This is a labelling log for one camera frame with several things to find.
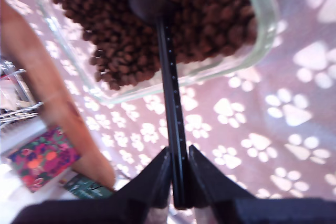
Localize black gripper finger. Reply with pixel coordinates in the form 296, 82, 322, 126
112, 146, 173, 209
187, 144, 257, 209

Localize black measuring spoon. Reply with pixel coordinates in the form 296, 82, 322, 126
128, 0, 189, 210

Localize square glass food container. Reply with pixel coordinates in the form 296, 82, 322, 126
35, 0, 280, 105

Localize brown cat food kibble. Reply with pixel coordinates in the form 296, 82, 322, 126
52, 0, 259, 91

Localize dark green box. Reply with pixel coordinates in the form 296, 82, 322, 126
62, 174, 113, 200

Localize purple paw print cloth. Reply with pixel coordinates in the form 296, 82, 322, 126
0, 0, 336, 209

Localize floral tissue box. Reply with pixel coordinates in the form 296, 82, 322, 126
7, 126, 81, 193

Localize chrome wire basket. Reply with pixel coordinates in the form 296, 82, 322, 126
0, 58, 44, 130

